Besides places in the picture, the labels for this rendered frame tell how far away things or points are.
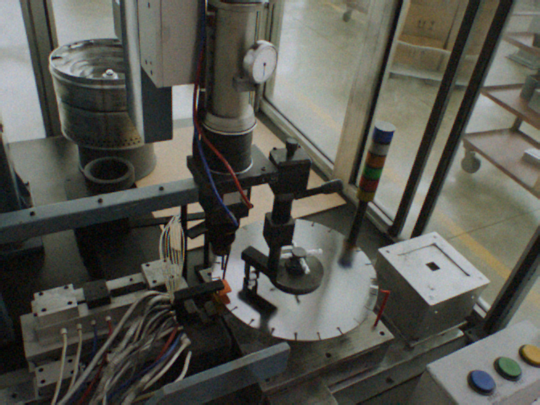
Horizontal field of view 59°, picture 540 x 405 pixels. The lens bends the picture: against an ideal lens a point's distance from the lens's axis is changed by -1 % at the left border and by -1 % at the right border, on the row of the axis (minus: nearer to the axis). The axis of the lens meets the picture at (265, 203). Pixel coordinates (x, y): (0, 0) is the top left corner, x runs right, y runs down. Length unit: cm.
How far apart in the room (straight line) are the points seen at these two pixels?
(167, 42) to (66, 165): 103
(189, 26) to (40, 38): 108
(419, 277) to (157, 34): 76
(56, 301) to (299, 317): 46
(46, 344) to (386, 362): 70
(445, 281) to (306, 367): 38
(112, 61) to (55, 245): 57
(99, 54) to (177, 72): 91
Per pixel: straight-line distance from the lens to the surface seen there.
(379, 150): 108
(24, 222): 94
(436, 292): 109
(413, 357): 115
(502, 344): 107
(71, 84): 133
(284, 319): 88
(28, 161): 167
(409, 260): 114
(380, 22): 134
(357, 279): 98
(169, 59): 65
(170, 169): 156
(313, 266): 96
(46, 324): 101
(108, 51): 155
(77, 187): 120
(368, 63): 138
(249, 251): 89
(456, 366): 99
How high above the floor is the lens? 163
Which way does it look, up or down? 37 degrees down
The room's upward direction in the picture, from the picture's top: 7 degrees clockwise
